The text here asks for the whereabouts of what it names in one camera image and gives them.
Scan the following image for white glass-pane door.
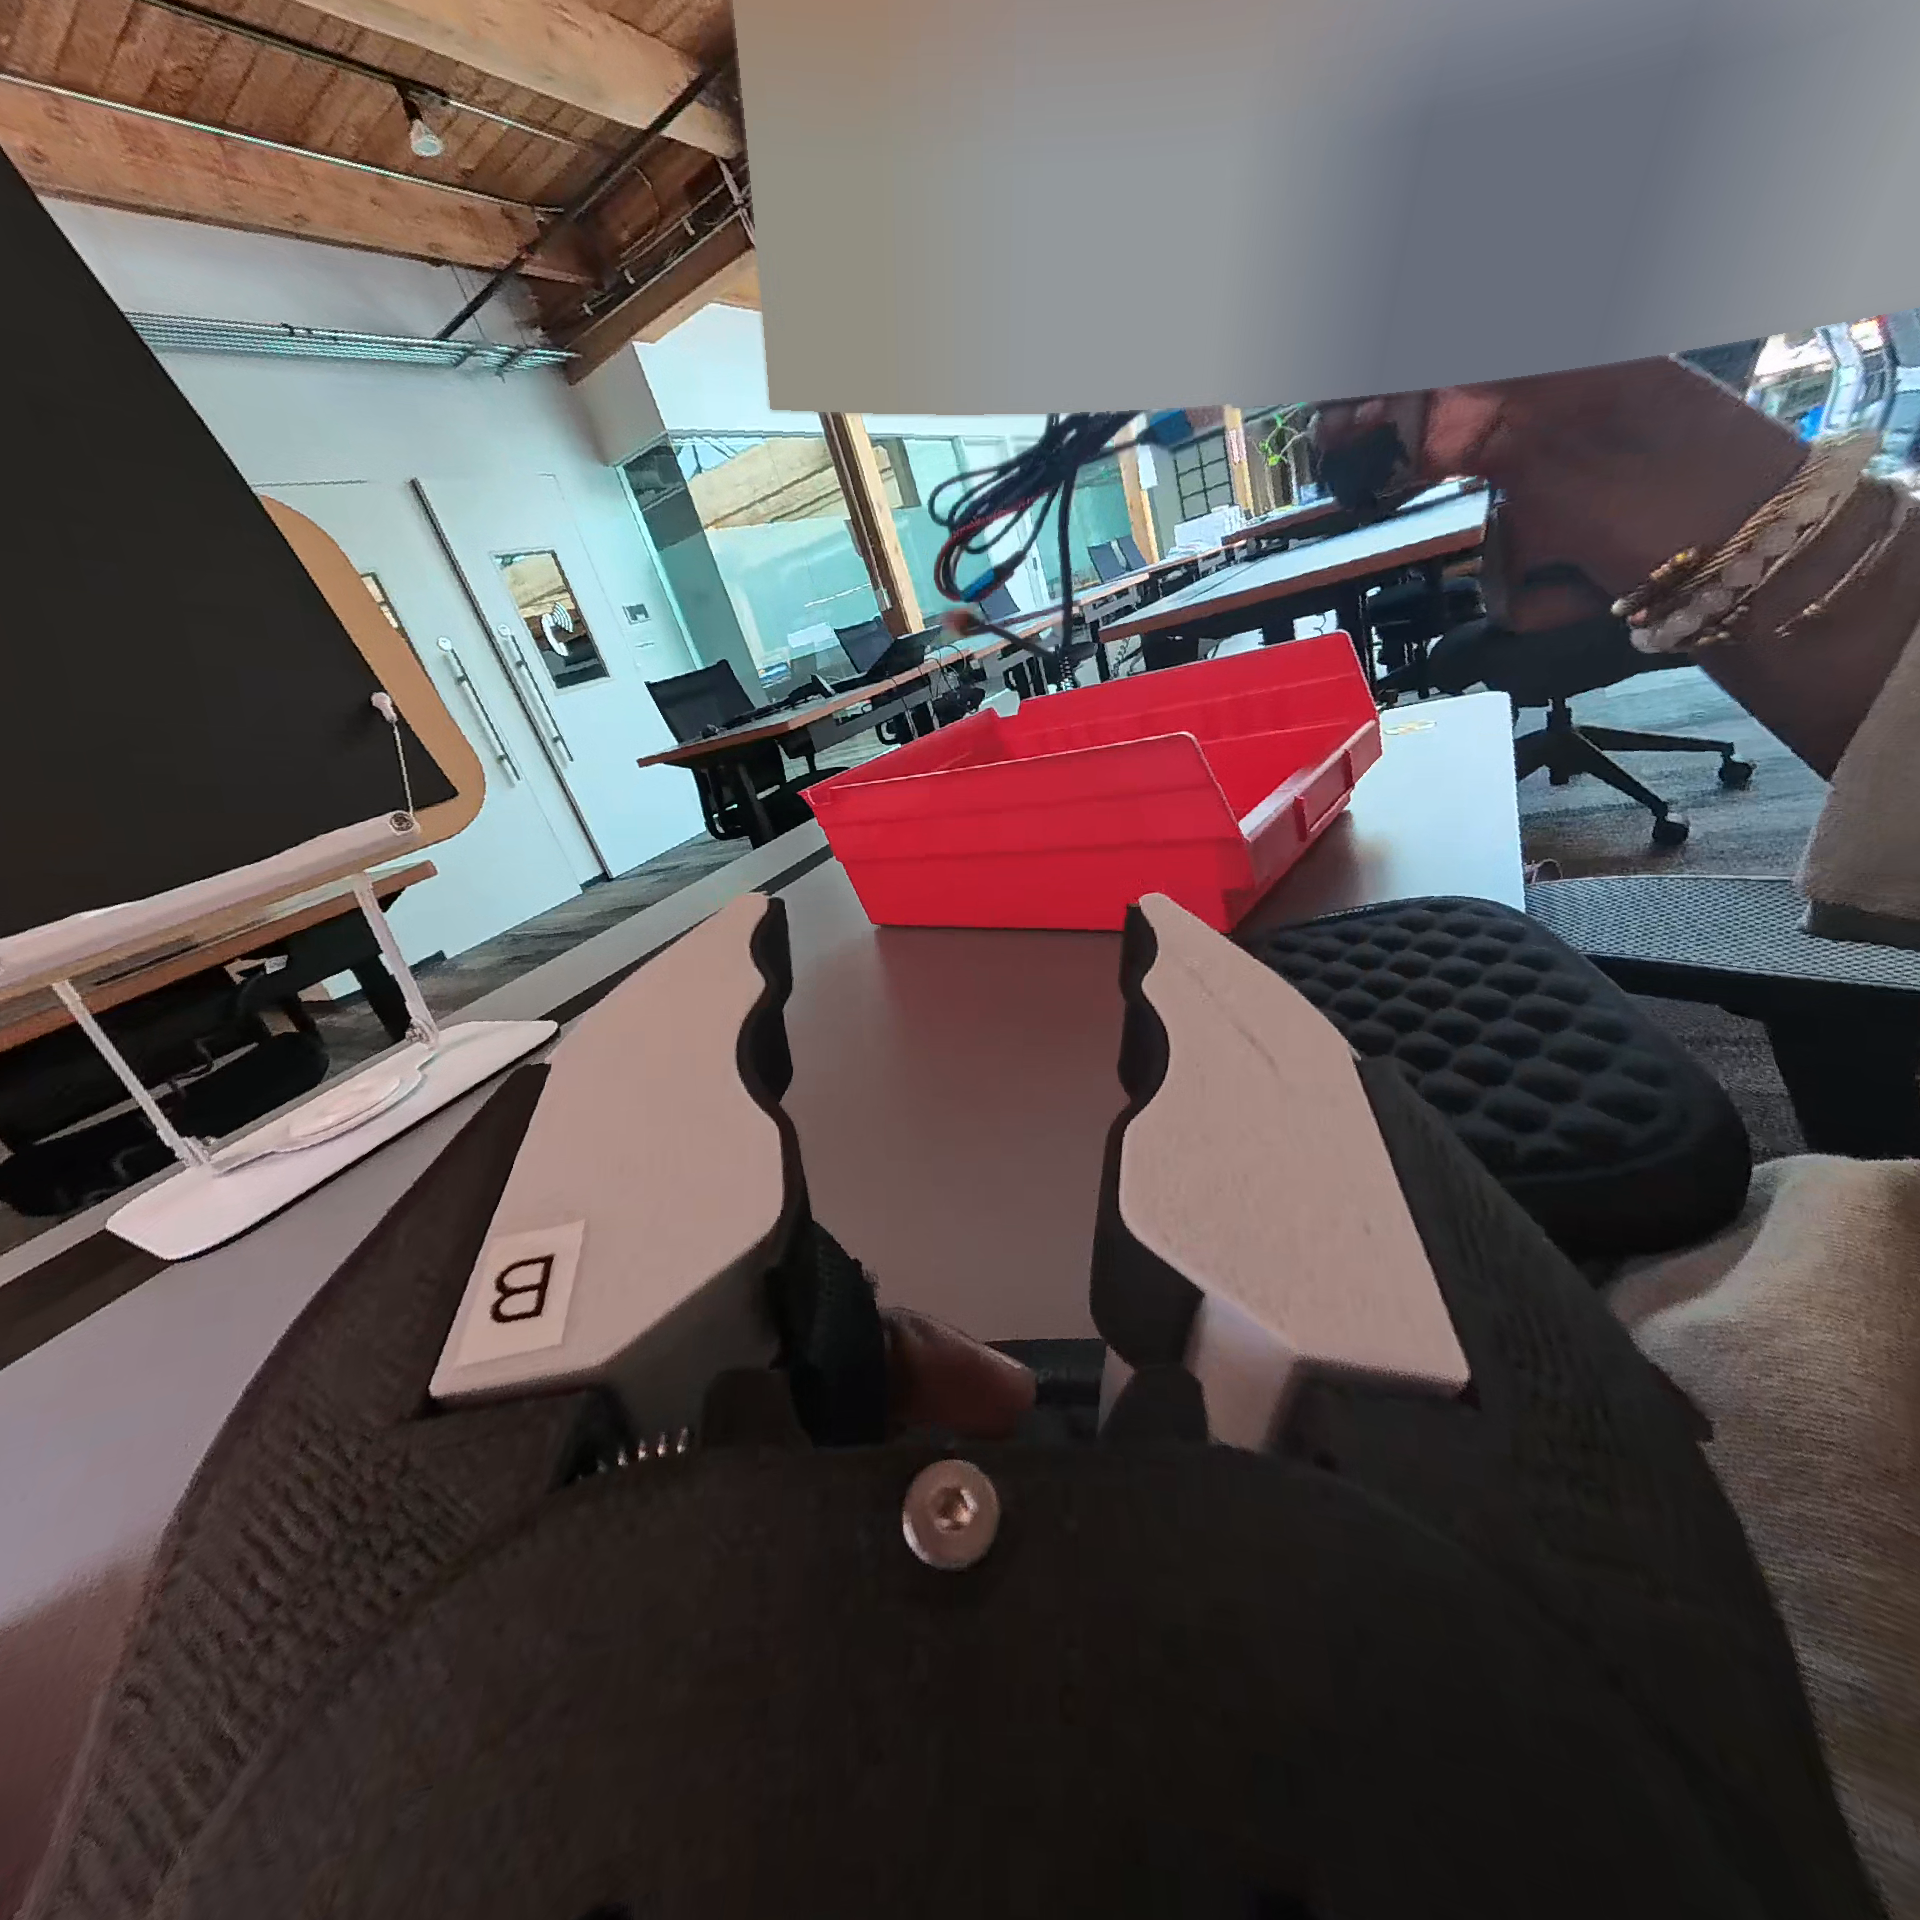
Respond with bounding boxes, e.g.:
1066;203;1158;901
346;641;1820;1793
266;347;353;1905
412;475;615;889

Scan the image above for black honeycomb wrist rest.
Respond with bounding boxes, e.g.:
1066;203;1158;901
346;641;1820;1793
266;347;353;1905
1245;895;1752;1263

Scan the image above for tan arched wall panel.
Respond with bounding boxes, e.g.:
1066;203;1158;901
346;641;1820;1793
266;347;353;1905
258;495;492;868

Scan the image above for gold bracelets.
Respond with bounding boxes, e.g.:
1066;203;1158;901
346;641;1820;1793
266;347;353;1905
1609;432;1920;655

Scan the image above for black mesh office chair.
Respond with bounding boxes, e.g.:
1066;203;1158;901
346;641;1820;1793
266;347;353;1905
1521;873;1920;1160

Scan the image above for person's beige clothing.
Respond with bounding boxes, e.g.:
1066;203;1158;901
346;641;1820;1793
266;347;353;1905
1610;644;1920;1920

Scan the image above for person's right forearm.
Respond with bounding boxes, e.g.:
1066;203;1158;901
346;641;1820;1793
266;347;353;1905
1687;480;1920;784

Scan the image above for red plastic bin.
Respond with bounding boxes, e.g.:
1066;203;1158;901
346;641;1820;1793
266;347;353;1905
802;631;1385;934

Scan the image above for wooden-edged office desk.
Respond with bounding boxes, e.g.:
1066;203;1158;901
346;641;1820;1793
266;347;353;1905
637;637;1057;841
1102;481;1497;648

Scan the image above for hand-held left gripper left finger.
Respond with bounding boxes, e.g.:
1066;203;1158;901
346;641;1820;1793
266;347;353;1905
426;891;817;1479

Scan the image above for black monitor screen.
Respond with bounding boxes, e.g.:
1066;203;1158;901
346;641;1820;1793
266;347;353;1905
0;150;461;940

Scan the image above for person's right hand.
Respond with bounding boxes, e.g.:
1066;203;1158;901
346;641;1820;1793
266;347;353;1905
1317;357;1815;636

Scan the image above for white monitor stand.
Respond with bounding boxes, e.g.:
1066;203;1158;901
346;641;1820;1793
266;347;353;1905
0;809;559;1262

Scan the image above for person's left hand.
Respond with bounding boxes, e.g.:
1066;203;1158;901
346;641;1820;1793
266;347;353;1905
882;1309;1039;1433

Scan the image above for black laptop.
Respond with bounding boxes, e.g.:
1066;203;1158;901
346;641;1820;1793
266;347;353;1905
832;615;945;686

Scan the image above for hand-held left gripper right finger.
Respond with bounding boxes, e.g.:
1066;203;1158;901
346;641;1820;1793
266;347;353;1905
1087;891;1473;1454

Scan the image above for metal ceiling cable tray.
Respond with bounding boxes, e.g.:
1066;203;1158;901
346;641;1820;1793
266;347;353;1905
127;310;581;377

